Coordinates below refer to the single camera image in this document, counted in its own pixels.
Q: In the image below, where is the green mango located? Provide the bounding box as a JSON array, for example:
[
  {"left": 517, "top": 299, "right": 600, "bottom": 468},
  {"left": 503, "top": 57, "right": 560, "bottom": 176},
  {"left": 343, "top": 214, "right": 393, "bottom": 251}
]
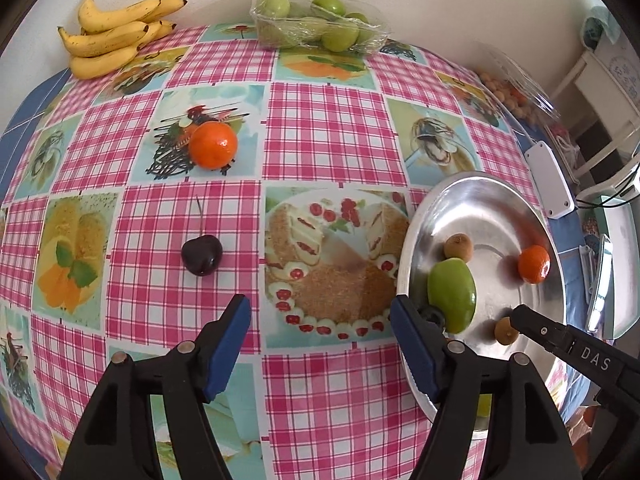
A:
[{"left": 426, "top": 258, "right": 477, "bottom": 334}]

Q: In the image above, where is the checkered printed tablecloth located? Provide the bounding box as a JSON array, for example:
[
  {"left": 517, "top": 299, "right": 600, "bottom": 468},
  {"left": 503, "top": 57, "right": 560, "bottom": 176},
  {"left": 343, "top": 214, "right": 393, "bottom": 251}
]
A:
[{"left": 0, "top": 22, "right": 586, "bottom": 480}]

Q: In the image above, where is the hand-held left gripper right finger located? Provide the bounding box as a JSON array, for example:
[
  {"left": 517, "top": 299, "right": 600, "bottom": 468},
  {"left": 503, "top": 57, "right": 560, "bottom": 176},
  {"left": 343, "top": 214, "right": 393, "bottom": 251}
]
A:
[{"left": 389, "top": 294, "right": 583, "bottom": 480}]

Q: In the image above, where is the white plastic device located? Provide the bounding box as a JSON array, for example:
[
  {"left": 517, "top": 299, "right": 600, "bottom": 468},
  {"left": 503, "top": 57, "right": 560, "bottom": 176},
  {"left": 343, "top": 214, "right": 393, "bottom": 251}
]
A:
[{"left": 524, "top": 141, "right": 577, "bottom": 219}]

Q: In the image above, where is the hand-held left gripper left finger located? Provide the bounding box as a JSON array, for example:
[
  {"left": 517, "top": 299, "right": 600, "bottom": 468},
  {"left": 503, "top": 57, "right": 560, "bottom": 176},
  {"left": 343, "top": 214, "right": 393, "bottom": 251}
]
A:
[{"left": 59, "top": 294, "right": 252, "bottom": 480}]

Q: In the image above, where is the clear plastic wrapped tray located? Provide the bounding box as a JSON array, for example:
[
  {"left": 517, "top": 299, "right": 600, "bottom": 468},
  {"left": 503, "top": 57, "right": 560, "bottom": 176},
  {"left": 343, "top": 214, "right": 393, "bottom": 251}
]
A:
[{"left": 249, "top": 0, "right": 392, "bottom": 53}]

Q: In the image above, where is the round metal bowl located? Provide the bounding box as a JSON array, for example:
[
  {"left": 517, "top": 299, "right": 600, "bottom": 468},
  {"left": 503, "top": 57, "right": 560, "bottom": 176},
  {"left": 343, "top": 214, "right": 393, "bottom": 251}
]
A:
[{"left": 396, "top": 171, "right": 568, "bottom": 441}]

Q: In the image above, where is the black cable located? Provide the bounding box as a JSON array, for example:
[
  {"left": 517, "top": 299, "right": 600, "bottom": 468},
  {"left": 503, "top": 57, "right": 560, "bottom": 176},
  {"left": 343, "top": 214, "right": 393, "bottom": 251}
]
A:
[{"left": 575, "top": 162, "right": 640, "bottom": 209}]

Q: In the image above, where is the white chair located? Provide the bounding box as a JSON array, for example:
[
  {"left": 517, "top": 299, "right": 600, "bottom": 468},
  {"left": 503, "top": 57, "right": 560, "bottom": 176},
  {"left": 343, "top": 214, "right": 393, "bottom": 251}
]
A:
[{"left": 550, "top": 50, "right": 640, "bottom": 161}]

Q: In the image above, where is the brown longan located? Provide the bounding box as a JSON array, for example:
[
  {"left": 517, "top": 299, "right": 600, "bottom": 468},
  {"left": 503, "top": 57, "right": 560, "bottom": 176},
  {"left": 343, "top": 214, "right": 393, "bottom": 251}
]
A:
[
  {"left": 445, "top": 233, "right": 474, "bottom": 262},
  {"left": 494, "top": 316, "right": 520, "bottom": 346}
]

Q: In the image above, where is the orange mandarin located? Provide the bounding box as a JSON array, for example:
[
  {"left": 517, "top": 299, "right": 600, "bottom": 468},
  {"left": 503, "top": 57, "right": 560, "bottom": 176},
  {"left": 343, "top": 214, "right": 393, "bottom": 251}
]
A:
[
  {"left": 188, "top": 121, "right": 239, "bottom": 170},
  {"left": 517, "top": 245, "right": 552, "bottom": 285}
]

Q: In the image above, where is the dark cherry with stem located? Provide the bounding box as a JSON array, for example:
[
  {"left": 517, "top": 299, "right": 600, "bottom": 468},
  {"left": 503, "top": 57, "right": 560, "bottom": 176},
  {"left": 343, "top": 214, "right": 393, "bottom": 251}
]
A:
[{"left": 180, "top": 196, "right": 224, "bottom": 277}]

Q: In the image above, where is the clear plastic longan box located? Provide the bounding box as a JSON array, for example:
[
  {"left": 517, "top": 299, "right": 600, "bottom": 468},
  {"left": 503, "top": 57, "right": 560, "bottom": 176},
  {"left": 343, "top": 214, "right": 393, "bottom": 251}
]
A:
[{"left": 472, "top": 42, "right": 563, "bottom": 123}]

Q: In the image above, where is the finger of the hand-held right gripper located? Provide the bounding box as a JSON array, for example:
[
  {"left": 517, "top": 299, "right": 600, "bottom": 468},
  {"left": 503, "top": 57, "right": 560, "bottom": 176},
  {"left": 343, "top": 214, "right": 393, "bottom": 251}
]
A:
[{"left": 510, "top": 304, "right": 640, "bottom": 411}]

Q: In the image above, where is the yellow banana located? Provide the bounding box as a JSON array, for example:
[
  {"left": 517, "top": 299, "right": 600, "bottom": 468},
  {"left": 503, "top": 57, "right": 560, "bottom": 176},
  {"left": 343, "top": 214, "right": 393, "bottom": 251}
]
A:
[
  {"left": 145, "top": 0, "right": 189, "bottom": 23},
  {"left": 69, "top": 45, "right": 142, "bottom": 81},
  {"left": 135, "top": 19, "right": 178, "bottom": 50},
  {"left": 56, "top": 20, "right": 150, "bottom": 58},
  {"left": 77, "top": 0, "right": 166, "bottom": 34}
]

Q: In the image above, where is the pile of green plums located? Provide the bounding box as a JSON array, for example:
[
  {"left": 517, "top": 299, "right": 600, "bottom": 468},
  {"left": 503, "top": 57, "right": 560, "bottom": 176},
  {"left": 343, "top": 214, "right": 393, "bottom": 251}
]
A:
[{"left": 256, "top": 0, "right": 376, "bottom": 52}]

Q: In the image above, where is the teal patterned cloth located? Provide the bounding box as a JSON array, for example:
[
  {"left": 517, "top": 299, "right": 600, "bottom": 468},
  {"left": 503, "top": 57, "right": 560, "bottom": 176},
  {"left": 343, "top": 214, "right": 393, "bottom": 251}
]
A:
[{"left": 580, "top": 4, "right": 640, "bottom": 96}]

